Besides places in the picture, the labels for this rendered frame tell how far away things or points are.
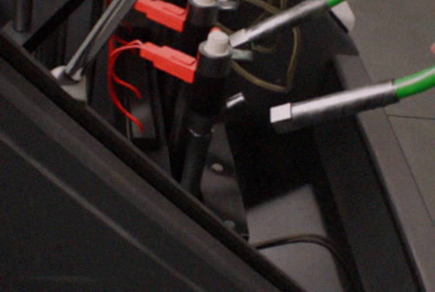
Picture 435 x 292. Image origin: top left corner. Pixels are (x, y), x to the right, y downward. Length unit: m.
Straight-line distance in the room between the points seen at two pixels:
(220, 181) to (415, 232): 0.20
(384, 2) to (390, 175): 2.52
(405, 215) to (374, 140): 0.12
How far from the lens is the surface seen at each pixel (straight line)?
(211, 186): 0.86
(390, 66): 3.08
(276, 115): 0.67
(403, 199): 0.96
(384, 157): 1.01
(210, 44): 0.74
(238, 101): 0.78
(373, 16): 3.35
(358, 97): 0.65
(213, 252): 0.40
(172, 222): 0.39
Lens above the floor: 1.53
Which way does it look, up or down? 36 degrees down
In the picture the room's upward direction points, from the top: 11 degrees clockwise
